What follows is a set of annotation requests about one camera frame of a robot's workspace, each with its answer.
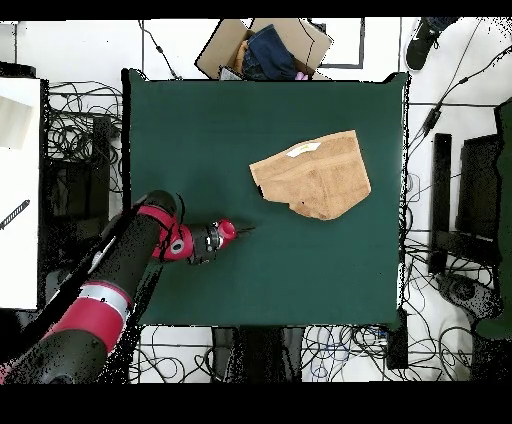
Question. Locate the orange terry towel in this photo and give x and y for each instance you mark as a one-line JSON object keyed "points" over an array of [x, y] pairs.
{"points": [[320, 180]]}

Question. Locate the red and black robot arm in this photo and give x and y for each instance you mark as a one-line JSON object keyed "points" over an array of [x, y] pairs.
{"points": [[120, 256]]}

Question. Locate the black flat panel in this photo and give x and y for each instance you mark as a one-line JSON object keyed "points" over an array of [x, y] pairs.
{"points": [[478, 184]]}

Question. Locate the dark green table cloth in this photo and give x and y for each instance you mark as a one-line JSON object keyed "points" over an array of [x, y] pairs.
{"points": [[300, 272]]}

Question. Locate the black equipment rack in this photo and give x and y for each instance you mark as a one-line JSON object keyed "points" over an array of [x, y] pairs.
{"points": [[76, 180]]}

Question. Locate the pink cloth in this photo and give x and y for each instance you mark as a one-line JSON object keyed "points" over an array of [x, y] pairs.
{"points": [[302, 76]]}

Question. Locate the orange cloth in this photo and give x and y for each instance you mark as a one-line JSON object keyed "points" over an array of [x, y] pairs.
{"points": [[240, 56]]}

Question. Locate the brown cardboard box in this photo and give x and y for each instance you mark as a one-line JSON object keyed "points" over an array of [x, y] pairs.
{"points": [[216, 52]]}

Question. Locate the dark blue jeans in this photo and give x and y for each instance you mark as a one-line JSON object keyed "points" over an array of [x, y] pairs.
{"points": [[272, 52]]}

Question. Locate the black rectangular box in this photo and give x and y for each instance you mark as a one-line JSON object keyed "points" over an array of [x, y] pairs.
{"points": [[396, 344]]}

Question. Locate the white table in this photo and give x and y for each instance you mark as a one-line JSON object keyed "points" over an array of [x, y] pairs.
{"points": [[20, 240]]}

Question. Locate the black ridged tool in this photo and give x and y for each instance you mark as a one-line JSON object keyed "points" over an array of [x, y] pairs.
{"points": [[15, 214]]}

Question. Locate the black office chair base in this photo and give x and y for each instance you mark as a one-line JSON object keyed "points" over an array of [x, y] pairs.
{"points": [[464, 290]]}

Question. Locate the person's foot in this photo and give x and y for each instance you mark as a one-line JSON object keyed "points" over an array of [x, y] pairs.
{"points": [[420, 48]]}

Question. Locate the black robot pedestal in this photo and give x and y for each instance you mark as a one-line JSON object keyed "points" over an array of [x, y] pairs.
{"points": [[256, 352]]}

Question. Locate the black upright post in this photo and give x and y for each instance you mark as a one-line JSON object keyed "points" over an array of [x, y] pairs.
{"points": [[442, 180]]}

